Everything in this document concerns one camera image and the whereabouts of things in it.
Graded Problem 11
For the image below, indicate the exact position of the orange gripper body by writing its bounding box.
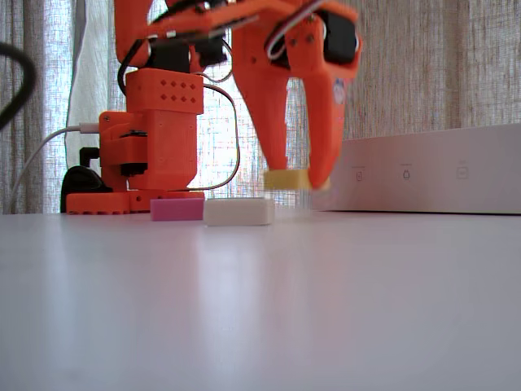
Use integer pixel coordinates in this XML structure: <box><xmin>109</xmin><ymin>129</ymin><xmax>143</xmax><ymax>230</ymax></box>
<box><xmin>230</xmin><ymin>0</ymin><xmax>364</xmax><ymax>78</ymax></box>

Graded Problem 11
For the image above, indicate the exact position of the orange gripper finger with sticker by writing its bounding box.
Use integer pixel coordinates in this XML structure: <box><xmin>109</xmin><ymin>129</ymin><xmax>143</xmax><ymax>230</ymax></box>
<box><xmin>284</xmin><ymin>18</ymin><xmax>353</xmax><ymax>191</ymax></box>

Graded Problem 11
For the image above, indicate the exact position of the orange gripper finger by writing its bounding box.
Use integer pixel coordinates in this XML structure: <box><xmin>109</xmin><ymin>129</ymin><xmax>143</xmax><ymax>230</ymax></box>
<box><xmin>232</xmin><ymin>44</ymin><xmax>291</xmax><ymax>170</ymax></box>

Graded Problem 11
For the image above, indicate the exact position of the yellow cuboid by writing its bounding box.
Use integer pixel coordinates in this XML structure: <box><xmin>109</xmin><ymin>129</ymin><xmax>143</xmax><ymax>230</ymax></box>
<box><xmin>263</xmin><ymin>169</ymin><xmax>333</xmax><ymax>191</ymax></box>

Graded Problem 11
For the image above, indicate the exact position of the white cuboid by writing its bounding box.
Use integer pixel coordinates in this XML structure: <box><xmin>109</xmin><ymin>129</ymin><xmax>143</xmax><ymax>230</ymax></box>
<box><xmin>202</xmin><ymin>198</ymin><xmax>276</xmax><ymax>227</ymax></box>

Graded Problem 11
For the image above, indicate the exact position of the white cardboard bin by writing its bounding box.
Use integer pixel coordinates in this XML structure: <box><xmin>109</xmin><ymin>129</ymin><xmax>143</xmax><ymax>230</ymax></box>
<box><xmin>311</xmin><ymin>123</ymin><xmax>521</xmax><ymax>216</ymax></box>

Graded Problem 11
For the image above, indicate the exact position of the pink cuboid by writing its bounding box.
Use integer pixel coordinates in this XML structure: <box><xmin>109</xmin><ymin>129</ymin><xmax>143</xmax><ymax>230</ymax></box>
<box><xmin>150</xmin><ymin>197</ymin><xmax>205</xmax><ymax>222</ymax></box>

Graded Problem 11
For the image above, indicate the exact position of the beige woven curtain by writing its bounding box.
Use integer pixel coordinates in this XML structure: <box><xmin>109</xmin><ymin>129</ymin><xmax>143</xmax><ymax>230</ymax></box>
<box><xmin>0</xmin><ymin>0</ymin><xmax>521</xmax><ymax>216</ymax></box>

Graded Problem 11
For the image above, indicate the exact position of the white fabric sheet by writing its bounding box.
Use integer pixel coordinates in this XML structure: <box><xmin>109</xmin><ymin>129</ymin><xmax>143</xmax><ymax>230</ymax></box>
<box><xmin>64</xmin><ymin>0</ymin><xmax>120</xmax><ymax>172</ymax></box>

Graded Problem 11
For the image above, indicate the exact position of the black table clamp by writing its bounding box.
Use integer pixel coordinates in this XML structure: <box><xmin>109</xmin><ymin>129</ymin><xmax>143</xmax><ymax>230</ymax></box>
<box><xmin>59</xmin><ymin>146</ymin><xmax>114</xmax><ymax>214</ymax></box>

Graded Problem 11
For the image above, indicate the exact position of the tricolour servo cable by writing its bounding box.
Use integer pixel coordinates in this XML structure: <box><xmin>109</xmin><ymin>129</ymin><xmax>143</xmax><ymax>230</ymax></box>
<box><xmin>186</xmin><ymin>83</ymin><xmax>241</xmax><ymax>191</ymax></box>
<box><xmin>265</xmin><ymin>0</ymin><xmax>331</xmax><ymax>62</ymax></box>

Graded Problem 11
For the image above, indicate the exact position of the thick black cable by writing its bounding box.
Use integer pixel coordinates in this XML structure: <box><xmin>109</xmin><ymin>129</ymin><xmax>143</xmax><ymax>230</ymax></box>
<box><xmin>0</xmin><ymin>42</ymin><xmax>37</xmax><ymax>131</ymax></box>

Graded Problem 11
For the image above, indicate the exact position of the white USB cable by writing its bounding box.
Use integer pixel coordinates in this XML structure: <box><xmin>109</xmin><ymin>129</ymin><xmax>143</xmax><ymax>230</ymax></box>
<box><xmin>8</xmin><ymin>121</ymin><xmax>101</xmax><ymax>213</ymax></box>

